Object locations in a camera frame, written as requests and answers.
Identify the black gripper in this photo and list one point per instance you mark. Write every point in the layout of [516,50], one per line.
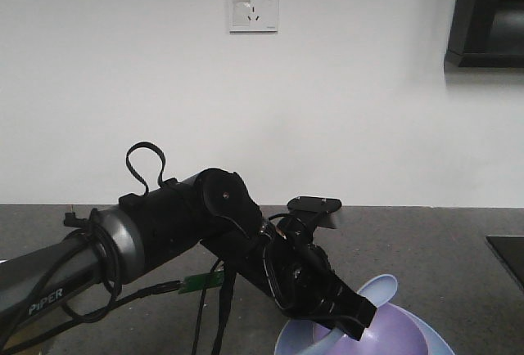
[303,285]

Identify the light blue plastic spoon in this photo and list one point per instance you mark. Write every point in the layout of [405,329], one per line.
[378,290]

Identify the purple plastic bowl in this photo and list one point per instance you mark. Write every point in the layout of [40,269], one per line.
[391,332]

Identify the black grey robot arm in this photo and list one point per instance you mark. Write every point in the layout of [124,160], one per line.
[79,280]

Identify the light blue plate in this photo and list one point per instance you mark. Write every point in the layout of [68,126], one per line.
[298,335]

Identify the green circuit board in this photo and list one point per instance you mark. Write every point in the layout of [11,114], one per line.
[201,281]

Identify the black induction cooktop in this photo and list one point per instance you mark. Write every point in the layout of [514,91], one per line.
[509,250]

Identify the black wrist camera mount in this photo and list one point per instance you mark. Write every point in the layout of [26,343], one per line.
[305,214]

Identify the black wall cabinet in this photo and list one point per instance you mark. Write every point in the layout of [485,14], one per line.
[486,34]

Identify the white wall power socket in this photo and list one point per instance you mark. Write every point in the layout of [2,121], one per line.
[253,16]

